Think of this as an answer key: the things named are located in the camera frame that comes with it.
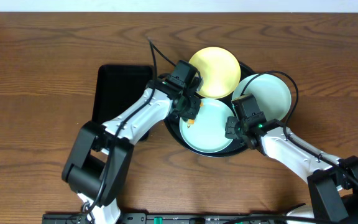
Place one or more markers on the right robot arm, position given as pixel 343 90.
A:
pixel 332 181

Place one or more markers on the green yellow sponge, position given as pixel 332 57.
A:
pixel 191 121

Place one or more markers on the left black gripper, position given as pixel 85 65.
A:
pixel 191 109

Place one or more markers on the mint plate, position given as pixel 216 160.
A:
pixel 207 132
pixel 272 95

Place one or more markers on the yellow plate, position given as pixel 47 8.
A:
pixel 219 69

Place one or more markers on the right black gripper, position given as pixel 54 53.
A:
pixel 232 129

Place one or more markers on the black rectangular tray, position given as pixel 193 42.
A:
pixel 117 88

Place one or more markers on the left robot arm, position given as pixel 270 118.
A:
pixel 97 166

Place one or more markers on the black round tray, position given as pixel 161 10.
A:
pixel 235 147

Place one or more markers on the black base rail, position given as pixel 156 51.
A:
pixel 142 218

